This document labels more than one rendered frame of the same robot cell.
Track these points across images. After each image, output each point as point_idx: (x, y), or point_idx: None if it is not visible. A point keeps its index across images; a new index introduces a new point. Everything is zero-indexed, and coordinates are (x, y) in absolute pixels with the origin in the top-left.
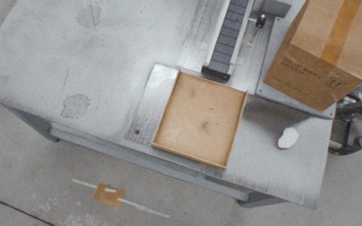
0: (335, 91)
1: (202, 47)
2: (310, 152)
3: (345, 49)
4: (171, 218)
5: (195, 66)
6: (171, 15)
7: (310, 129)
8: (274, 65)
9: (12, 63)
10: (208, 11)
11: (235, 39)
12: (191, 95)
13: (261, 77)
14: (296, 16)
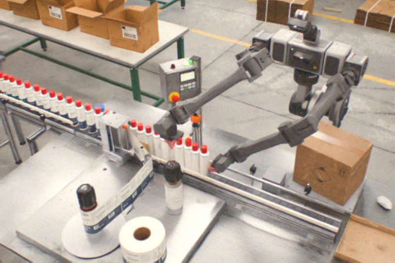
0: (367, 162)
1: (311, 237)
2: (391, 194)
3: (352, 145)
4: None
5: (329, 245)
6: (278, 253)
7: (374, 190)
8: (347, 188)
9: None
10: (276, 227)
11: (311, 211)
12: (355, 251)
13: (338, 206)
14: (300, 170)
